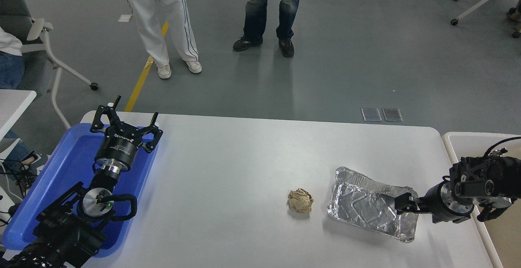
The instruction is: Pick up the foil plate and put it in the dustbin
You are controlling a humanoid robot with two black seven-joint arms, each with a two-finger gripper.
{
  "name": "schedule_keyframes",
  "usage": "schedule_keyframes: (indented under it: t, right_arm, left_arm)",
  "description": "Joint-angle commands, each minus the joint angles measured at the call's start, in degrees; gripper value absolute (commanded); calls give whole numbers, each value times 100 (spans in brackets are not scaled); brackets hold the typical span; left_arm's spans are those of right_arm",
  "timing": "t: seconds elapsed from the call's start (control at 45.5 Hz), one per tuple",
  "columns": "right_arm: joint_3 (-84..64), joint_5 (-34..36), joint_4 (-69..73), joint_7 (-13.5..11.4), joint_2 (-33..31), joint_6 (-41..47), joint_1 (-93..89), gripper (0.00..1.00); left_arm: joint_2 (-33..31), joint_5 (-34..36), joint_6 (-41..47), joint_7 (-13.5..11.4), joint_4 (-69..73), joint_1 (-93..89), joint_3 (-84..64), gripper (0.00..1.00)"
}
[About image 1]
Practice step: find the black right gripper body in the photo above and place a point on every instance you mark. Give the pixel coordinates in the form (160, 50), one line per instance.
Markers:
(435, 203)

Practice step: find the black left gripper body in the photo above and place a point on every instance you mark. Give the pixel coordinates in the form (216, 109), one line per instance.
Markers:
(118, 148)

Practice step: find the silver foil tray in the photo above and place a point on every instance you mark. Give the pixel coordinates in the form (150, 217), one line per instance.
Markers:
(358, 203)

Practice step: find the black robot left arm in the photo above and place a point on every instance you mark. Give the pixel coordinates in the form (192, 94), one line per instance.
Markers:
(61, 231)

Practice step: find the grey floor plate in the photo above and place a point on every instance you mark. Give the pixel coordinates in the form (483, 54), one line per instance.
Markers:
(392, 115)
(371, 115)

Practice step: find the blue plastic tray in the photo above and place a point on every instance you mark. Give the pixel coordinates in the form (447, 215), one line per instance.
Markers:
(69, 166)

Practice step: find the large pale bin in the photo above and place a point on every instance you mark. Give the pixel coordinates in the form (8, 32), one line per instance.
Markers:
(500, 243)

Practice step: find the grey office chair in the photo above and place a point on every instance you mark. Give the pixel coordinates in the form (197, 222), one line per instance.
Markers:
(36, 68)

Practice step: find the white side table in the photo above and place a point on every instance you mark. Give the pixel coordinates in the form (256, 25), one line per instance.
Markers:
(12, 105)

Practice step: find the white paper sheet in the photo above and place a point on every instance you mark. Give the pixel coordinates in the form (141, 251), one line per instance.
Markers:
(125, 18)

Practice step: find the crumpled tan paper ball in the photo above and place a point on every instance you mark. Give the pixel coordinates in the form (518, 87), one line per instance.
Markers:
(301, 201)

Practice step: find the white wheeled chair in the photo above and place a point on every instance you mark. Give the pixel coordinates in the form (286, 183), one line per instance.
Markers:
(480, 3)

